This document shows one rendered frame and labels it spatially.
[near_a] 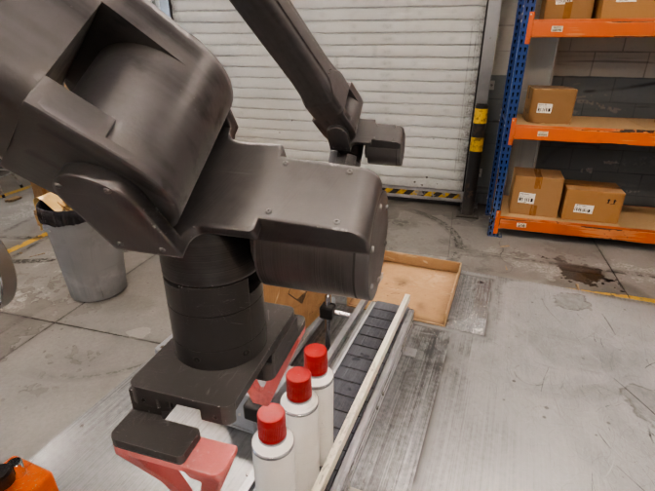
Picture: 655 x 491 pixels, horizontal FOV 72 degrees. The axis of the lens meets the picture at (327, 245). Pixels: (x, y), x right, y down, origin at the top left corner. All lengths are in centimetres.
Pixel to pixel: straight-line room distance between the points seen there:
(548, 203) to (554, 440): 316
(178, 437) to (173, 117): 17
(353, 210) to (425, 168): 435
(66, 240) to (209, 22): 284
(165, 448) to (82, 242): 271
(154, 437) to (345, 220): 16
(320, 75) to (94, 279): 255
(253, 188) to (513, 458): 76
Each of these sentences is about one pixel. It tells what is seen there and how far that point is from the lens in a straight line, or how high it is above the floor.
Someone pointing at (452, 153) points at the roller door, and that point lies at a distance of 448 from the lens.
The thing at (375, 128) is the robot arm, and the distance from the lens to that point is 78.
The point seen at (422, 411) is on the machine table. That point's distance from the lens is 93.
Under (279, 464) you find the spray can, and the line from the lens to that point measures 58.
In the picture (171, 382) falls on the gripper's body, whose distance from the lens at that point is 28.
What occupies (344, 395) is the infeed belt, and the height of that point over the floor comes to 88.
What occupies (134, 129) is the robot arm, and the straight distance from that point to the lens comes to 18.
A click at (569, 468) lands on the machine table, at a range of 92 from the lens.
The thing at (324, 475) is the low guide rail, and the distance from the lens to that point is 71.
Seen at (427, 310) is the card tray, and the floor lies 83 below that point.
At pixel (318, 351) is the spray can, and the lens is 64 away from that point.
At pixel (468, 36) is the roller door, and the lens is 437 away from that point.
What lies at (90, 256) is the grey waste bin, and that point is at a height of 31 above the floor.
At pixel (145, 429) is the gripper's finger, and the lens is 29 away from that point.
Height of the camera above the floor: 148
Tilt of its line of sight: 25 degrees down
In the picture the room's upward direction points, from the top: straight up
